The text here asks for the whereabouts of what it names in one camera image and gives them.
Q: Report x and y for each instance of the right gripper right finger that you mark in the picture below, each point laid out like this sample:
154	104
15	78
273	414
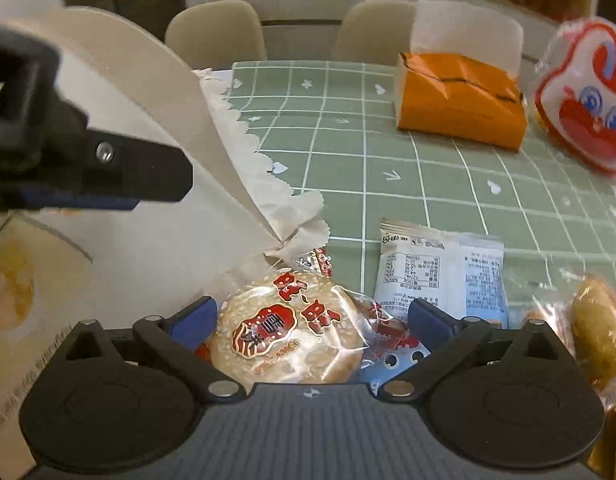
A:
451	342

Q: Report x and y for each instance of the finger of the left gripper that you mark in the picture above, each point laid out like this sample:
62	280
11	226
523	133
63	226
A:
105	171

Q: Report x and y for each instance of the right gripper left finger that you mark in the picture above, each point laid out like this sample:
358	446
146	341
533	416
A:
172	344

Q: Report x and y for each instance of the blue snack packet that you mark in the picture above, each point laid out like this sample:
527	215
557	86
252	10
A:
459	273

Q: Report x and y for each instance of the round rice cracker pack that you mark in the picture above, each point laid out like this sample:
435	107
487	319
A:
291	326

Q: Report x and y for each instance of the long biscuit roll pack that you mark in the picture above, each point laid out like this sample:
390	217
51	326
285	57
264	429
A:
593	324

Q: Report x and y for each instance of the red snack packet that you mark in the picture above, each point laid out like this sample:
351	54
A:
391	348

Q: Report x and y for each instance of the yellow snack packets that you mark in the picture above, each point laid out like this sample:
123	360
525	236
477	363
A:
602	459

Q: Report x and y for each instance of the white paper bag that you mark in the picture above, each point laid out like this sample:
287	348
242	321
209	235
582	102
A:
59	266

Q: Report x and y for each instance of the beige dining chair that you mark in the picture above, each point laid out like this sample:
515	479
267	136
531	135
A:
375	32
217	35

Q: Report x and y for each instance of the green checkered tablecloth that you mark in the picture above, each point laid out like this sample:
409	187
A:
331	127

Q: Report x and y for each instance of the orange tissue pack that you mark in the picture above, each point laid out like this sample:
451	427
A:
459	78

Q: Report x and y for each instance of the rabbit face plastic bag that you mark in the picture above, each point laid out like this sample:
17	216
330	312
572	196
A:
575	96

